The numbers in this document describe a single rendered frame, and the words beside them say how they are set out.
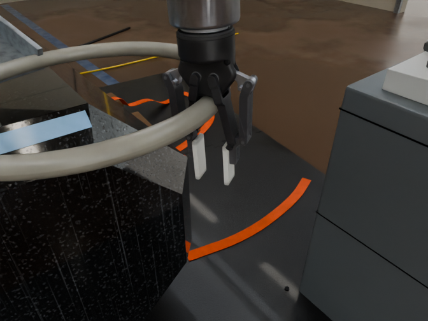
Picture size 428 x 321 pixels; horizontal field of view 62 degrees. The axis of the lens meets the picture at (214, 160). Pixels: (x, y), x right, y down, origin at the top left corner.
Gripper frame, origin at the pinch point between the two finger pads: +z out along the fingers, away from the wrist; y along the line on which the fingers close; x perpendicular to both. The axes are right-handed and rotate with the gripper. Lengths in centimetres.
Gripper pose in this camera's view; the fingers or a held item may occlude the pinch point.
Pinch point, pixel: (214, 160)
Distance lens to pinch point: 56.4
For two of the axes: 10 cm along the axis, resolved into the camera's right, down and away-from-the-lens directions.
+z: 0.6, 8.4, 5.4
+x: -3.8, 5.2, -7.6
